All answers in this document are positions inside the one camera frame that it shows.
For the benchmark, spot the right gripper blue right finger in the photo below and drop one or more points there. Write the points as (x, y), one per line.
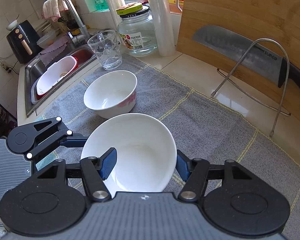
(194, 173)

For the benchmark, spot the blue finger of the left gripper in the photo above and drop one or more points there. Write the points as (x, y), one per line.
(73, 141)

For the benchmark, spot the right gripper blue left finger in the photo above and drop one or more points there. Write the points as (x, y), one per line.
(94, 171)

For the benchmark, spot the plain white bowl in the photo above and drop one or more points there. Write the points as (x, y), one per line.
(146, 152)

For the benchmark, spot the steel kitchen sink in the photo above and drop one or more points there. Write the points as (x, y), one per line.
(27, 96)

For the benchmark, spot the steel kitchen faucet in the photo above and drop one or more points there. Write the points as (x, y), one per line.
(84, 35)

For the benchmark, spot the grey checked table mat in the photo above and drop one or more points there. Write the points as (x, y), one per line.
(200, 126)

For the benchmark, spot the white bowl pink rim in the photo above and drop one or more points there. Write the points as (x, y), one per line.
(112, 94)

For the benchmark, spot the purple dish cloth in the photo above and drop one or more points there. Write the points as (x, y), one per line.
(52, 51)

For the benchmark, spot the clear drinking glass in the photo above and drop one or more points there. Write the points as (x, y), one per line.
(105, 46)

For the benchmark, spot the black air fryer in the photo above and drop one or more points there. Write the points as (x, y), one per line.
(23, 42)

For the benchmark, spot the glass jar with label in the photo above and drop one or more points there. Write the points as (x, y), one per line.
(136, 29)

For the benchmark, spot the pink white cloth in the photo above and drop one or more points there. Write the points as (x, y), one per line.
(52, 9)

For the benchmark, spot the plastic wrap roll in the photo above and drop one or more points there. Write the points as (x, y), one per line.
(163, 27)
(112, 2)

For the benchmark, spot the bamboo cutting board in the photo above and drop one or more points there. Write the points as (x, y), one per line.
(254, 19)

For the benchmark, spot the steel wire board rack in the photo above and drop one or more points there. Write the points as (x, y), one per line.
(253, 79)

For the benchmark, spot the black handled kitchen knife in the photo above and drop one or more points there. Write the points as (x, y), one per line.
(259, 59)

